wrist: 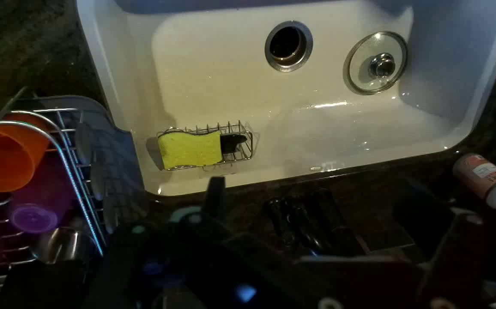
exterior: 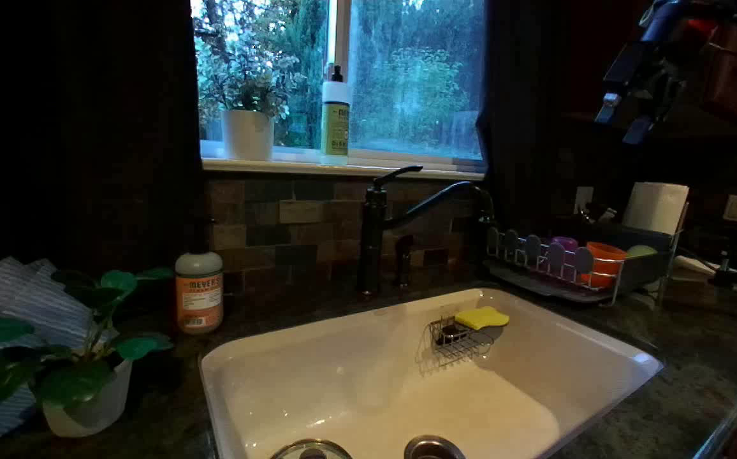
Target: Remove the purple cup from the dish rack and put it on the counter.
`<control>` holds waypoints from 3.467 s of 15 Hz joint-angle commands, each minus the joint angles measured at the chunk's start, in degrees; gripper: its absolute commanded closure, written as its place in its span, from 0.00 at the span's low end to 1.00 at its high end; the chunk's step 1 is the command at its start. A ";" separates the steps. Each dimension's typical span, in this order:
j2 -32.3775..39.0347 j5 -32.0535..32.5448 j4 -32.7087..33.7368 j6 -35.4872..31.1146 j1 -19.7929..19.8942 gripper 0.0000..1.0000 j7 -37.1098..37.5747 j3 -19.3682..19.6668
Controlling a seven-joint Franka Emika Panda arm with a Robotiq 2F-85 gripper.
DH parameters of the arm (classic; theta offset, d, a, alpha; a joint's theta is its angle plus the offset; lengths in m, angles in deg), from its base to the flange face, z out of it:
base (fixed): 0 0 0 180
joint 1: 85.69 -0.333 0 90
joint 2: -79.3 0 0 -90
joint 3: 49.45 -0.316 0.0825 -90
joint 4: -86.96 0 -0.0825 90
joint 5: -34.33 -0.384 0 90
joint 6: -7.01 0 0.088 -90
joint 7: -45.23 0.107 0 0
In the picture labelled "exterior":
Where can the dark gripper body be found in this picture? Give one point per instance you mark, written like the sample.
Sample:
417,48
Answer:
643,71

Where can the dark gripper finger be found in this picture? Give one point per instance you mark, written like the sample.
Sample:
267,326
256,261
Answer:
607,108
639,129

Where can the light green dish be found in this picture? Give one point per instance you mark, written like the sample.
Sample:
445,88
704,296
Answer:
640,251

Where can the orange plastic cup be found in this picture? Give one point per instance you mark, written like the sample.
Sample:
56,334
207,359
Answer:
606,259

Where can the metal dish rack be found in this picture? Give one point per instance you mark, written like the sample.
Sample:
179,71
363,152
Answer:
555,270

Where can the striped dish towel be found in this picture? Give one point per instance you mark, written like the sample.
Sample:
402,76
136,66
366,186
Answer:
18,296

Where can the white paper towel roll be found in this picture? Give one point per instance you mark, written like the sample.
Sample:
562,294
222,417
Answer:
657,206

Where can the dark curtain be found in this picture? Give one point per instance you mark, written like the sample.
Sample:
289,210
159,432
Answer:
522,111
77,129

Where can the small brown block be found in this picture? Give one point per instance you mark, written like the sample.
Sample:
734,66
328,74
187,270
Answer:
681,292

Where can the yellow sponge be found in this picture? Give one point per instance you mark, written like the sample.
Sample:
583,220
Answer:
483,316

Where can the dark bronze faucet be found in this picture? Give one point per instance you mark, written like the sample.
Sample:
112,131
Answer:
376,229

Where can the green label spray bottle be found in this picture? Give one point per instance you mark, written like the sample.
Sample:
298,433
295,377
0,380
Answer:
334,115

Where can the white ceramic sink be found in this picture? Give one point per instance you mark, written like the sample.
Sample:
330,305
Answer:
485,390

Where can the windowsill plant in white pot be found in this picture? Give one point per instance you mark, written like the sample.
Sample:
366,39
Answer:
251,117

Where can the open metal sink drain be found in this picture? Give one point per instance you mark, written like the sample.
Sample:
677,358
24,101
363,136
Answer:
435,446

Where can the orange lidded jar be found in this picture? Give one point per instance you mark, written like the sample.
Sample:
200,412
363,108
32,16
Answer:
196,294

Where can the sink drain strainer with stopper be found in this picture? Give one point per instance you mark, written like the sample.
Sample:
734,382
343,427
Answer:
310,450

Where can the green plant in white pot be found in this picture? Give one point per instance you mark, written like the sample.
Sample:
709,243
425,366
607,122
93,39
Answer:
77,373

